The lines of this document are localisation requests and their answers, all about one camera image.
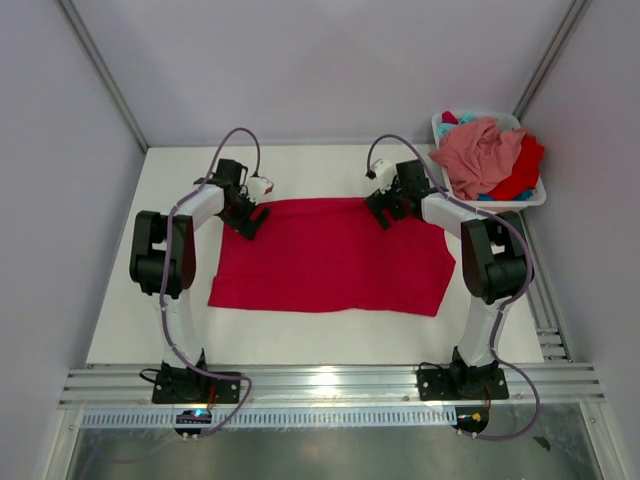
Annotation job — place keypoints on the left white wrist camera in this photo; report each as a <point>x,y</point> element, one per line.
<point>257,187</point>

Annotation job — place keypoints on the controller board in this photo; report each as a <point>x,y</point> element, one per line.
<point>192,422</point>
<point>470,421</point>

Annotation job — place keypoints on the right controller board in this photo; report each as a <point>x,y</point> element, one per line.
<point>470,421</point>

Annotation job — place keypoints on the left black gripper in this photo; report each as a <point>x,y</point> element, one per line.
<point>245,226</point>

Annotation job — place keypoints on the left controller board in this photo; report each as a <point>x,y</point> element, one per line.
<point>192,422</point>

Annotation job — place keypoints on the white plastic laundry basket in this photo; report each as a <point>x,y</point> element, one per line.
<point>535,197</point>

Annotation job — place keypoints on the crimson red t shirt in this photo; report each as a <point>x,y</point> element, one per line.
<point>330,254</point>

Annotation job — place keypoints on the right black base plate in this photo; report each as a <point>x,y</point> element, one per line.
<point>457,381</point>

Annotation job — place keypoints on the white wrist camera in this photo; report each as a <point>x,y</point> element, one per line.
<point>384,173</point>
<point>257,187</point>

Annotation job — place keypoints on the grey slotted cable duct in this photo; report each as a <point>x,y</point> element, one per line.
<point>271,417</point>

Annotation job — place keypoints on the corner aluminium post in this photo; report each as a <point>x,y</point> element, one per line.
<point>558,41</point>
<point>93,54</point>

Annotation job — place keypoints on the bright red t shirt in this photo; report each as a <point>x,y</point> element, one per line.
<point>522,172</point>

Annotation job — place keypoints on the aluminium side rail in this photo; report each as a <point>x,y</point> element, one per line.
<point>552,341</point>

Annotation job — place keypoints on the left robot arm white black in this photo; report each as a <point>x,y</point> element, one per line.
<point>163,264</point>

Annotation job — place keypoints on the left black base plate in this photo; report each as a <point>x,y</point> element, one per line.
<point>183,386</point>

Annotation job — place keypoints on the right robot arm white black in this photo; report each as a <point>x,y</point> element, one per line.
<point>496,267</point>

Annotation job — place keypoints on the left corner aluminium post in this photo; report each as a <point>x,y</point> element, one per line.
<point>93,54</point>

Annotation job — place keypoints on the salmon pink t shirt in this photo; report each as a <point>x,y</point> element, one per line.
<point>477,156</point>

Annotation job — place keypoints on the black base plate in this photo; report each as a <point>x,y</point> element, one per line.
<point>457,381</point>
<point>183,386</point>

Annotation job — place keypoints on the aluminium front rail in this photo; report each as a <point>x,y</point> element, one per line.
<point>367,385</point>

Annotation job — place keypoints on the right corner aluminium post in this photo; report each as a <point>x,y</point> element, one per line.
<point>558,41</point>

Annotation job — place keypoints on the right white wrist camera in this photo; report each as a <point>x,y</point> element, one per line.
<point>384,173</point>

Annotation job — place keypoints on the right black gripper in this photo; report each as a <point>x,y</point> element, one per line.
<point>376,204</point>

